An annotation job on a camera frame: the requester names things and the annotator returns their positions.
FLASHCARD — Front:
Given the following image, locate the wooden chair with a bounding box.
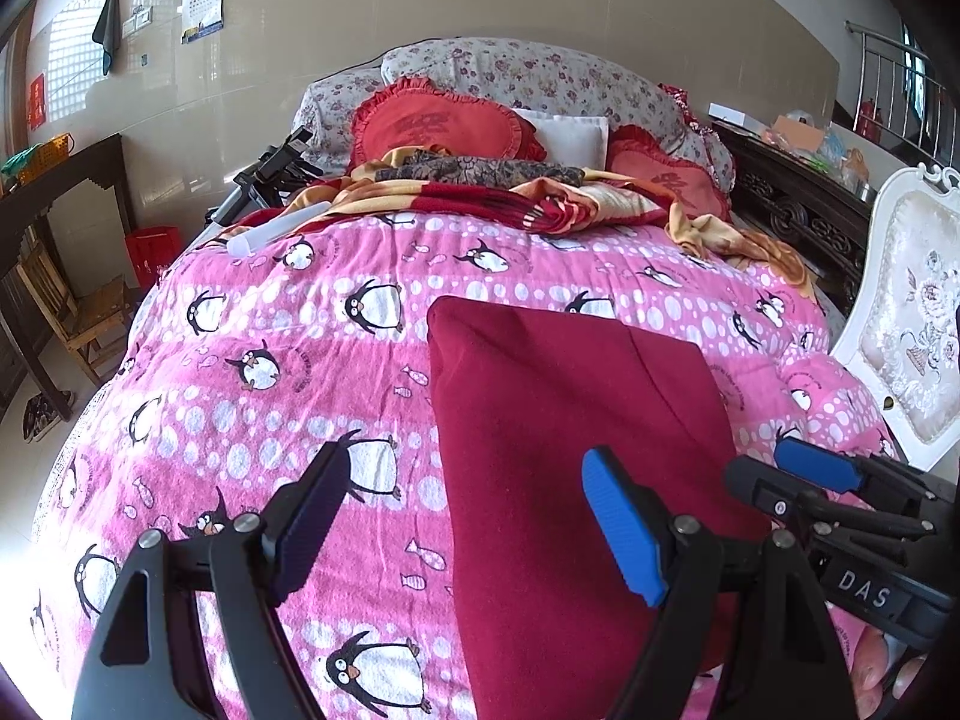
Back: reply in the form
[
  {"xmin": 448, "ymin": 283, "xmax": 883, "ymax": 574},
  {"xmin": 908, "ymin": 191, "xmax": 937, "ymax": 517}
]
[{"xmin": 16, "ymin": 241, "xmax": 133, "ymax": 387}]

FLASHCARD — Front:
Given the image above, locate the floral print quilt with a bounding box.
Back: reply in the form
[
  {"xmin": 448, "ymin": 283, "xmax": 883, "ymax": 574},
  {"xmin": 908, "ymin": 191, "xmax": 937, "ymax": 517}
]
[{"xmin": 291, "ymin": 37, "xmax": 736, "ymax": 193}]

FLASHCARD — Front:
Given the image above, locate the dark hanging cloth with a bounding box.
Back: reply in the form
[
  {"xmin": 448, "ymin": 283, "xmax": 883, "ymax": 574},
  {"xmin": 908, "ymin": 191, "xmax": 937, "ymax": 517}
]
[{"xmin": 91, "ymin": 0, "xmax": 122, "ymax": 76}]

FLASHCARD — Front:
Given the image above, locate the black tripod stand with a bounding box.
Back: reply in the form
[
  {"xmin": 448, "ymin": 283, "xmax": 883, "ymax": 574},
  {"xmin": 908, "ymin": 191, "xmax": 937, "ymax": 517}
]
[{"xmin": 205, "ymin": 127, "xmax": 322, "ymax": 226}]

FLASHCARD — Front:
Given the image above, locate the red wall paper decoration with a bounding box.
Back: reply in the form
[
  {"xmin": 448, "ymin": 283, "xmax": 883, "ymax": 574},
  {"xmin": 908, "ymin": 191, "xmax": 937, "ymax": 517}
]
[{"xmin": 26, "ymin": 73, "xmax": 47, "ymax": 130}]

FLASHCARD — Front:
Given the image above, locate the white small pillow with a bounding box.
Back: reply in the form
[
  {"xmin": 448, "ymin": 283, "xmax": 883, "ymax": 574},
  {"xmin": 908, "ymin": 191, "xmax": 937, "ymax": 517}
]
[{"xmin": 516, "ymin": 109, "xmax": 610, "ymax": 169}]

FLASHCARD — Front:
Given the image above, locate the person's right hand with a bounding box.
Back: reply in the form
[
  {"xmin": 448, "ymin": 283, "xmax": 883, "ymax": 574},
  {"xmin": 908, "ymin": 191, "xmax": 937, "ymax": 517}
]
[{"xmin": 851, "ymin": 628, "xmax": 926, "ymax": 718}]

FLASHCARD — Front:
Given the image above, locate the white plastic tube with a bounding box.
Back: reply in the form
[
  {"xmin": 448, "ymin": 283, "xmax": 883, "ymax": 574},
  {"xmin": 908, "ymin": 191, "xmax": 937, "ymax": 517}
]
[{"xmin": 226, "ymin": 202, "xmax": 331, "ymax": 257}]

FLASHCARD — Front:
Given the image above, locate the red plastic bin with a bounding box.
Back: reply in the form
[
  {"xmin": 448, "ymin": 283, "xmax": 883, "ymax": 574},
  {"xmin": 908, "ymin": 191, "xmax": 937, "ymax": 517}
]
[{"xmin": 125, "ymin": 226, "xmax": 184, "ymax": 291}]

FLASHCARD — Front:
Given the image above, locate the metal stair railing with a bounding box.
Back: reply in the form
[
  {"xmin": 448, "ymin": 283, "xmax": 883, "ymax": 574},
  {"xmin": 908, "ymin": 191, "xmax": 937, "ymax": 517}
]
[{"xmin": 846, "ymin": 21, "xmax": 958, "ymax": 167}]

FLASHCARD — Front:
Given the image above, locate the pair of slippers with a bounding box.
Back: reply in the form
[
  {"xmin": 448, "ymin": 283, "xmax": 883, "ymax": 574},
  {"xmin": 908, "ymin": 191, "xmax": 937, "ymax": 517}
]
[{"xmin": 21, "ymin": 394, "xmax": 62, "ymax": 444}]

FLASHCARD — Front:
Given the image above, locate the dark red fleece sweater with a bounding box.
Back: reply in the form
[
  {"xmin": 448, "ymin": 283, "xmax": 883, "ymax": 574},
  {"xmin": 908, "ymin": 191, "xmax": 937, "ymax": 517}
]
[{"xmin": 427, "ymin": 296, "xmax": 770, "ymax": 718}]

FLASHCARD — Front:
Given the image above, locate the dark carved wooden headboard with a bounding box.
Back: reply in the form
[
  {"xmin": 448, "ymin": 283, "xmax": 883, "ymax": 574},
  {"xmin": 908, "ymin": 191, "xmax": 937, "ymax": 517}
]
[{"xmin": 713, "ymin": 121, "xmax": 872, "ymax": 316}]

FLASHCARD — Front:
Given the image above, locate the pink penguin print blanket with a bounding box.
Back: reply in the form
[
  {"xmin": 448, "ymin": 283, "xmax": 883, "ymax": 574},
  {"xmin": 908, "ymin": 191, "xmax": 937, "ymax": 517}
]
[{"xmin": 3, "ymin": 211, "xmax": 893, "ymax": 718}]

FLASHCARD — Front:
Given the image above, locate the dark wooden table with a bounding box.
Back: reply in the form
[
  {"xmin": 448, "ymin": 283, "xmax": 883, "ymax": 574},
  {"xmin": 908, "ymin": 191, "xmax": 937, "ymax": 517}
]
[{"xmin": 2, "ymin": 133, "xmax": 139, "ymax": 422}]

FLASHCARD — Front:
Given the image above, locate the red orange patterned blanket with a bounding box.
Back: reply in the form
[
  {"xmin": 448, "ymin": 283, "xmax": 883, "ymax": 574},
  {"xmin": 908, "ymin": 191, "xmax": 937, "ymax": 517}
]
[{"xmin": 288, "ymin": 148, "xmax": 815, "ymax": 298}]

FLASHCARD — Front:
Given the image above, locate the clutter on bedside shelf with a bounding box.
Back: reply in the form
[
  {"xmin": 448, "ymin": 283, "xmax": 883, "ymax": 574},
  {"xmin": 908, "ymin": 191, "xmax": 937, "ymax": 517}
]
[{"xmin": 708, "ymin": 103, "xmax": 872, "ymax": 193}]

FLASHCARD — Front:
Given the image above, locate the yellow basket on table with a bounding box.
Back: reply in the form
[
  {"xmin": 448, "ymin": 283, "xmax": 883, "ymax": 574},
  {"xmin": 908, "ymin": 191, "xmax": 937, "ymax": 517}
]
[{"xmin": 2, "ymin": 133, "xmax": 75, "ymax": 185}]

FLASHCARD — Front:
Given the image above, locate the white upholstered floral chair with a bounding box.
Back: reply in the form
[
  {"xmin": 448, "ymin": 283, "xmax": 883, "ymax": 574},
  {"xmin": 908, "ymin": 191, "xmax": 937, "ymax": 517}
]
[{"xmin": 832, "ymin": 164, "xmax": 958, "ymax": 472}]

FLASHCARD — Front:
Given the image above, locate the red heart-shaped ruffled pillow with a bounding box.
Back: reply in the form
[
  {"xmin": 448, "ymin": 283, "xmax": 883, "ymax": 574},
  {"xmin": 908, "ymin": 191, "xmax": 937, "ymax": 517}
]
[{"xmin": 350, "ymin": 76, "xmax": 547, "ymax": 167}]

